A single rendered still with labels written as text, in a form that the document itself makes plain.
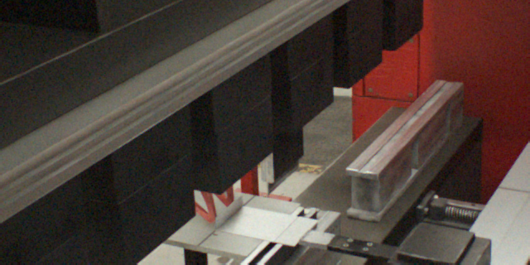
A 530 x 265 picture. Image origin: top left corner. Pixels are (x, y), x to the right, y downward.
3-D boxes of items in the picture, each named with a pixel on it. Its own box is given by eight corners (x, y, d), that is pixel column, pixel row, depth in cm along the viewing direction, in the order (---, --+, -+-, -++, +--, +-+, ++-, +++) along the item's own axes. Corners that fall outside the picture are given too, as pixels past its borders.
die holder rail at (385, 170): (436, 120, 223) (436, 79, 220) (462, 124, 221) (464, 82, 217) (346, 217, 182) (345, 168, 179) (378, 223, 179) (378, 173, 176)
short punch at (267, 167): (291, 167, 153) (290, 108, 150) (304, 169, 152) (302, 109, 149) (262, 194, 145) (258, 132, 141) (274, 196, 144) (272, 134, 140)
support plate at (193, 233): (158, 182, 171) (158, 177, 171) (301, 209, 160) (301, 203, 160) (94, 229, 156) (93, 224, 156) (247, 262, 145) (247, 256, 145)
